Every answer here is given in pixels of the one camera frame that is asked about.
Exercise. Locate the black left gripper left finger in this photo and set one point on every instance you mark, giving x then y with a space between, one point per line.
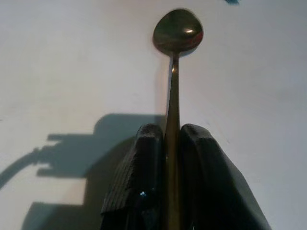
139 179

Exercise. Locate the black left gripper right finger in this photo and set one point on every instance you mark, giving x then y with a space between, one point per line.
211 187

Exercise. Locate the gold-toned metal spoon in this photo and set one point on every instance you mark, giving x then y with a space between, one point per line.
177 33

